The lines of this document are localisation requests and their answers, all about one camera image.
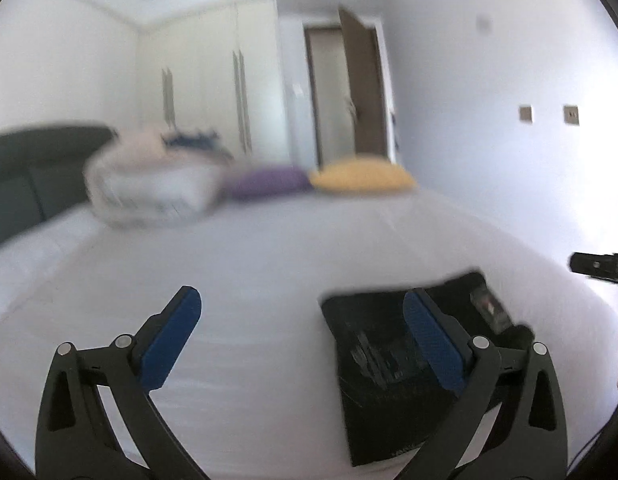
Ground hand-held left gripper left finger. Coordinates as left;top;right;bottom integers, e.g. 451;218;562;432
35;285;210;480

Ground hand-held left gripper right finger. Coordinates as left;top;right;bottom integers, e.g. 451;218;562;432
389;287;570;480

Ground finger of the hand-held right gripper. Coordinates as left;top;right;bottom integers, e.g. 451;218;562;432
569;252;618;288

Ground black pants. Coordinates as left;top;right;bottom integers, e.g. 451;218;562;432
320;271;535;467

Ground white bed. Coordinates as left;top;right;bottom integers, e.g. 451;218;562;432
0;180;618;480

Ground folded white duvet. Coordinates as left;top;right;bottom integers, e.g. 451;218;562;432
86;160;225;228

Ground yellow pillow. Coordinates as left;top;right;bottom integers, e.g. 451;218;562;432
309;156;417;195

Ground purple pillow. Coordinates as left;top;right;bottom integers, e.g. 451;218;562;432
224;166;315;201

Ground blue cloth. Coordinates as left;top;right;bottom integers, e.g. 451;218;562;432
161;129;225;158

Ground dark grey headboard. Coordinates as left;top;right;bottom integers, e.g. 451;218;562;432
0;122;117;253

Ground brown door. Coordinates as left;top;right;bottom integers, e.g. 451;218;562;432
337;5;390;161

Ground cream wardrobe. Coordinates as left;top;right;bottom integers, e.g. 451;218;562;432
136;0;290;171

